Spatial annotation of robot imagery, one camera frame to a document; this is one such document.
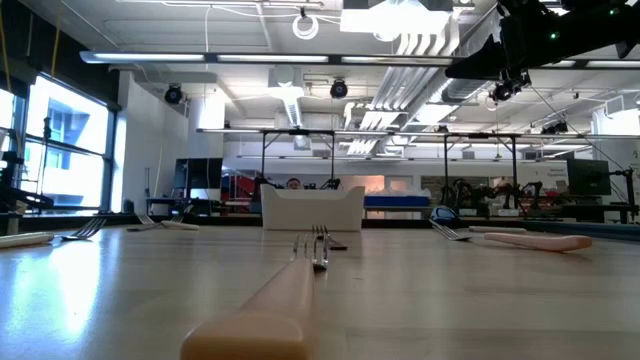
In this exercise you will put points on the large window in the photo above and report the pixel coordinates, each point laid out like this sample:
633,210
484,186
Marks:
70,150

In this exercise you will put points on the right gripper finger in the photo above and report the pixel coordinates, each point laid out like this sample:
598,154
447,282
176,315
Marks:
507,87
485,60

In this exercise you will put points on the white ventilation duct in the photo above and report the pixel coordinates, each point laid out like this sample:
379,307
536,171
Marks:
290,95

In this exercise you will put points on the black ceiling spotlight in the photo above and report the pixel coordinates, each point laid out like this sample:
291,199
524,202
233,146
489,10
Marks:
173,94
338,89

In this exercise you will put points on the blue storage bin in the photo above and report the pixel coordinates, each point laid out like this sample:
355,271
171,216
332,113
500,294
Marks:
395,201

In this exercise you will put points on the person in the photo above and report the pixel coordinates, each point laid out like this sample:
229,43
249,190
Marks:
293,184

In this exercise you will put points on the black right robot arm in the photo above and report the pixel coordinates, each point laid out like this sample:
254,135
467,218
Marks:
600,30

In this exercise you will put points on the black fork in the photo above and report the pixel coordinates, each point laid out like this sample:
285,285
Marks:
142,228
336,245

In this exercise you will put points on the background robot arms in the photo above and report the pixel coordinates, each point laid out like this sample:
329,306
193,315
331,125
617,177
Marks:
500,192

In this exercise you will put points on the long ceiling light bar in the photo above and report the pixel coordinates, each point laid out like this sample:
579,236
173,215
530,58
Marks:
150,57

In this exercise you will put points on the black monitor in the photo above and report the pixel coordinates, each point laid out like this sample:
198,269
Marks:
197,172
589,177

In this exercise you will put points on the white plastic bin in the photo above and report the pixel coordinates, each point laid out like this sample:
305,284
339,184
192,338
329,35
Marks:
312,212

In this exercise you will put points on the black metal gantry frame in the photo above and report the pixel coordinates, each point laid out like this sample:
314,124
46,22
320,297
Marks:
297,132
480,135

